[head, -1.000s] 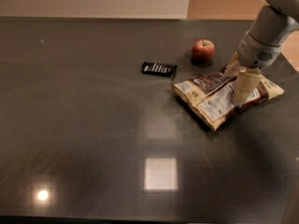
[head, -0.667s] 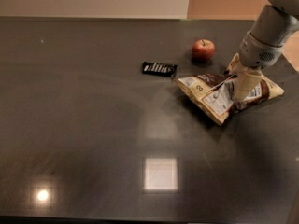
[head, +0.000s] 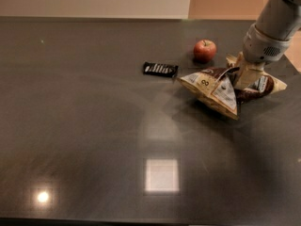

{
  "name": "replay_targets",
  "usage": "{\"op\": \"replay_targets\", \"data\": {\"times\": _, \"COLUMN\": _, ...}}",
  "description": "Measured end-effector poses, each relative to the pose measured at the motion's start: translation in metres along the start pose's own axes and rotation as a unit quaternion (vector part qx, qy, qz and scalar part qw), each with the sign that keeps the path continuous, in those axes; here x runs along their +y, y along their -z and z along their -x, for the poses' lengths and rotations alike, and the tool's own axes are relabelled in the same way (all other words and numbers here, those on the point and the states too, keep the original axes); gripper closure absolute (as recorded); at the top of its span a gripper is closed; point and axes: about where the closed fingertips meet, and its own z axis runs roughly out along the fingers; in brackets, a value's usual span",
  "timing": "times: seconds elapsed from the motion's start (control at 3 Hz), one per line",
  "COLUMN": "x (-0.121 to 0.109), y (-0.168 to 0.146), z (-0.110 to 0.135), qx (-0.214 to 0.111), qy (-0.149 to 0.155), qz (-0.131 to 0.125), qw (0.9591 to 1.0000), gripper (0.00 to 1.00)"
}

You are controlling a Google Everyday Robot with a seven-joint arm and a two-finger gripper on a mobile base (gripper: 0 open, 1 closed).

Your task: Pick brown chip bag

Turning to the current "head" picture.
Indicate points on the brown chip bag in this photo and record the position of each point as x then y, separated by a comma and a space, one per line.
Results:
214, 87

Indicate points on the red apple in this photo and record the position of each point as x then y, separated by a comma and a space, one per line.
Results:
204, 51

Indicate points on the black candy bar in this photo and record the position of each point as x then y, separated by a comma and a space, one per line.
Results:
160, 69

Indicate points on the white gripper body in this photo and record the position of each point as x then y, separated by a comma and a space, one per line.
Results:
262, 49

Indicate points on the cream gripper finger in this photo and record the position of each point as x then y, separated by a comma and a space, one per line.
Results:
247, 72
231, 61

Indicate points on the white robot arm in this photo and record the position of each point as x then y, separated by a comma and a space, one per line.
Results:
280, 19

